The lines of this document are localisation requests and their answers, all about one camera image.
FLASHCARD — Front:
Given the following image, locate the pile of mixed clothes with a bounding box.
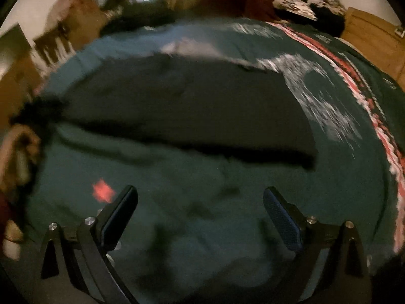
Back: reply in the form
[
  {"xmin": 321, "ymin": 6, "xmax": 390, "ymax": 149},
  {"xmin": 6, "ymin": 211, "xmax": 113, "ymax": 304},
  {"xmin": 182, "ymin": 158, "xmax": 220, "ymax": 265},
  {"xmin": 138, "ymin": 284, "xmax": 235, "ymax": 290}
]
[{"xmin": 253, "ymin": 0, "xmax": 346, "ymax": 35}]

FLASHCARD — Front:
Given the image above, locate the dark garment with grey lining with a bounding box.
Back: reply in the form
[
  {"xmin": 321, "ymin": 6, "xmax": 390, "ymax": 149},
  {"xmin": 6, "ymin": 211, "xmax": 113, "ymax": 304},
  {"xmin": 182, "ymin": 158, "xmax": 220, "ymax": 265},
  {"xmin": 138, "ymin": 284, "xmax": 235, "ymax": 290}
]
[{"xmin": 41, "ymin": 38, "xmax": 317, "ymax": 172}]

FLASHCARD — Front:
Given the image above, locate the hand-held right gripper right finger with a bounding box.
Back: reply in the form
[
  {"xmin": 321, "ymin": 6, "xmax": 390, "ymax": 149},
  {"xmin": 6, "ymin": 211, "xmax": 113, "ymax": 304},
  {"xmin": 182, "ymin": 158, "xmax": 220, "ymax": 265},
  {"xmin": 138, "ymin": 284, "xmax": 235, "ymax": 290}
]
[{"xmin": 264, "ymin": 187, "xmax": 372, "ymax": 304}]

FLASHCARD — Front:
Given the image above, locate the dark clothes pile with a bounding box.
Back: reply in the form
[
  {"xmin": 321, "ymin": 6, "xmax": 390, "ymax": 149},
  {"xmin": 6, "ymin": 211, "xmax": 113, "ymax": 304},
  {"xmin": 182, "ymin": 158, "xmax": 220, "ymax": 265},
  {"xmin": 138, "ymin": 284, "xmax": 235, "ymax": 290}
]
[{"xmin": 101, "ymin": 0, "xmax": 178, "ymax": 35}]

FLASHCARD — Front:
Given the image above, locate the person's left hand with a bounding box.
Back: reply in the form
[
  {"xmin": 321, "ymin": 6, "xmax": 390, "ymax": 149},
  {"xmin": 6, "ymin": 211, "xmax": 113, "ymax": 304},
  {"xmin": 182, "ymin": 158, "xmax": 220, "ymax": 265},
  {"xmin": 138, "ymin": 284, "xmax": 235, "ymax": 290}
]
[{"xmin": 0, "ymin": 123, "xmax": 42, "ymax": 197}]

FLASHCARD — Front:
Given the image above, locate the green patterned blanket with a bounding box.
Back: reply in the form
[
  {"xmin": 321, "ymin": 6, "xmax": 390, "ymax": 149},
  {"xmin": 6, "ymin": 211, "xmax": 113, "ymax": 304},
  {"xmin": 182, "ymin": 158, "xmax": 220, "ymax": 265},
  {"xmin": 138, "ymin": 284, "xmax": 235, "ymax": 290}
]
[{"xmin": 25, "ymin": 16, "xmax": 405, "ymax": 304}]

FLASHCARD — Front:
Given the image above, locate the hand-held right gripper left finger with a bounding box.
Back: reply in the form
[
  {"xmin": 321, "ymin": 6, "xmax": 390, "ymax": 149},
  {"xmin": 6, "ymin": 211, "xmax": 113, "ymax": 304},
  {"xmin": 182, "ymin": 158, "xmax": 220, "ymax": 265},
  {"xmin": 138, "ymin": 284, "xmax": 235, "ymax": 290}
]
[{"xmin": 41, "ymin": 186, "xmax": 140, "ymax": 304}]

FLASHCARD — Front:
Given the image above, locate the white router with antennas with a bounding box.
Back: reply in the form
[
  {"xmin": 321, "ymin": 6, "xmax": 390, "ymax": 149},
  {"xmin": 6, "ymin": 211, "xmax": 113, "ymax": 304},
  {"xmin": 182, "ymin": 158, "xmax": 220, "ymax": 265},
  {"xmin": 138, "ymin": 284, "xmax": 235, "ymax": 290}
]
[{"xmin": 34, "ymin": 35, "xmax": 74, "ymax": 70}]

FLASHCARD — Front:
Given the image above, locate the wooden door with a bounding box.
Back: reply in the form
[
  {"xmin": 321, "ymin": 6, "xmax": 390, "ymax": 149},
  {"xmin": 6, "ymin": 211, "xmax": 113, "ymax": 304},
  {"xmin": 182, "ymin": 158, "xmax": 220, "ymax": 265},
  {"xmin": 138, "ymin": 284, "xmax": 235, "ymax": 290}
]
[{"xmin": 340, "ymin": 6, "xmax": 405, "ymax": 83}]

